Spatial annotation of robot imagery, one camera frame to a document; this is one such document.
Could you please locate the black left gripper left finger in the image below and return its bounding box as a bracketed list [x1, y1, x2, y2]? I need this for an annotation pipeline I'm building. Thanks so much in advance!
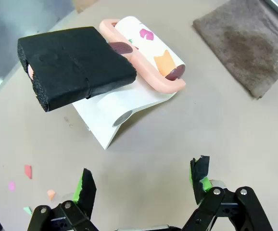
[27, 168, 99, 231]

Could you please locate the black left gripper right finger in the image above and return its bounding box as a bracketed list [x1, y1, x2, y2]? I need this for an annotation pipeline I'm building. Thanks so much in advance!
[182, 155, 274, 231]

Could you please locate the pink lint roller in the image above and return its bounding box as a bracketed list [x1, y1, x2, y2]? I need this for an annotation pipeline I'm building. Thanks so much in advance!
[17, 15, 187, 113]

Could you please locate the brown towel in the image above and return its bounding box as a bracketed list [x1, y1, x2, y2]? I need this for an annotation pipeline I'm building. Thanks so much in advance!
[192, 0, 278, 100]

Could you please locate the person's right hand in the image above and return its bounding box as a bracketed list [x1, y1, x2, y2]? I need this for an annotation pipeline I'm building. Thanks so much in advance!
[73, 0, 99, 13]

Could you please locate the red paper scrap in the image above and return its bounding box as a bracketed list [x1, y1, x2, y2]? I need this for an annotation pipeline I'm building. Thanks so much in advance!
[24, 165, 33, 180]

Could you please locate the white folded stand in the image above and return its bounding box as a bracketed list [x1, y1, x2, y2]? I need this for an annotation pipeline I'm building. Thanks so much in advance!
[71, 83, 178, 150]

